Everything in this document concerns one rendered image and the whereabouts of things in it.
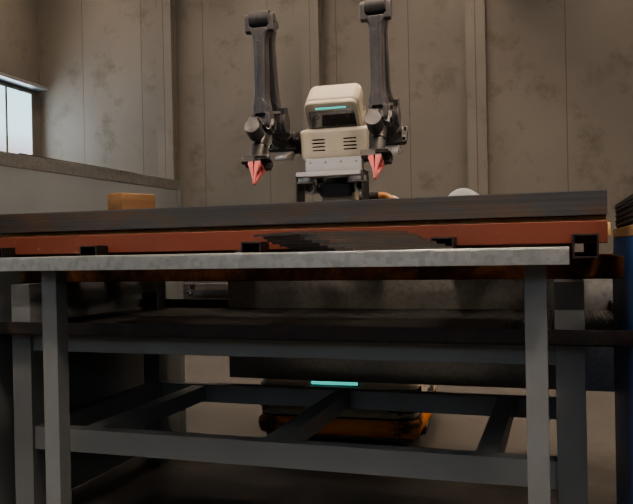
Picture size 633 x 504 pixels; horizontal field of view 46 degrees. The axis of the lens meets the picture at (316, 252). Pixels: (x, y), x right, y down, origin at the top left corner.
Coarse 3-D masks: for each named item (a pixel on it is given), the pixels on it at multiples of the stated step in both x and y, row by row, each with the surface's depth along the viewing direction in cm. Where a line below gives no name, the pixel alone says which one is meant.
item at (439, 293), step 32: (256, 288) 263; (288, 288) 259; (320, 288) 256; (352, 288) 252; (384, 288) 249; (416, 288) 245; (448, 288) 242; (480, 288) 239; (512, 288) 236; (608, 288) 227; (608, 352) 227; (448, 384) 242; (480, 384) 239; (512, 384) 236; (608, 384) 227
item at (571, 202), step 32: (544, 192) 158; (576, 192) 156; (0, 224) 202; (32, 224) 198; (64, 224) 195; (96, 224) 192; (128, 224) 189; (160, 224) 186; (192, 224) 183; (224, 224) 181; (256, 224) 178; (288, 224) 178
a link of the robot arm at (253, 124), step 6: (252, 120) 260; (258, 120) 261; (270, 120) 269; (246, 126) 260; (252, 126) 259; (258, 126) 259; (264, 126) 266; (270, 126) 267; (246, 132) 260; (252, 132) 258; (258, 132) 260; (270, 132) 269; (252, 138) 262; (258, 138) 262
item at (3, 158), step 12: (0, 156) 210; (12, 156) 214; (24, 156) 219; (24, 168) 252; (36, 168) 224; (48, 168) 229; (60, 168) 235; (72, 168) 241; (84, 168) 247; (96, 168) 253; (120, 180) 267; (132, 180) 274; (144, 180) 282; (156, 180) 291; (168, 180) 300
